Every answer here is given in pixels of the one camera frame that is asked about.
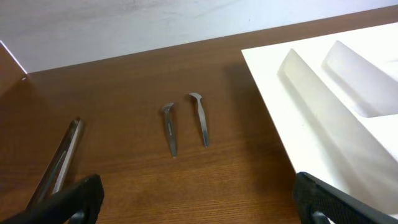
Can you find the right steel chopstick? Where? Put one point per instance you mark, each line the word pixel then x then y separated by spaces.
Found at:
pixel 69 147

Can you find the right small steel spoon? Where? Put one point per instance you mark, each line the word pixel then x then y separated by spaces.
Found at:
pixel 202 118

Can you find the white plastic cutlery tray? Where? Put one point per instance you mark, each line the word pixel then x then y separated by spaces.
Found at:
pixel 333 101

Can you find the small steel spoon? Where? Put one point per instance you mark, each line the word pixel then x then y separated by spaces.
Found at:
pixel 202 118
pixel 169 128

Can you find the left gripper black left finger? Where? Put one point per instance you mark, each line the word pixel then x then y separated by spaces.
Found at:
pixel 79 203

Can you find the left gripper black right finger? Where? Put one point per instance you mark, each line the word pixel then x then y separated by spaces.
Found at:
pixel 319 202

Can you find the left small steel spoon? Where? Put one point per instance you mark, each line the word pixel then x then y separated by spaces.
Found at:
pixel 169 128

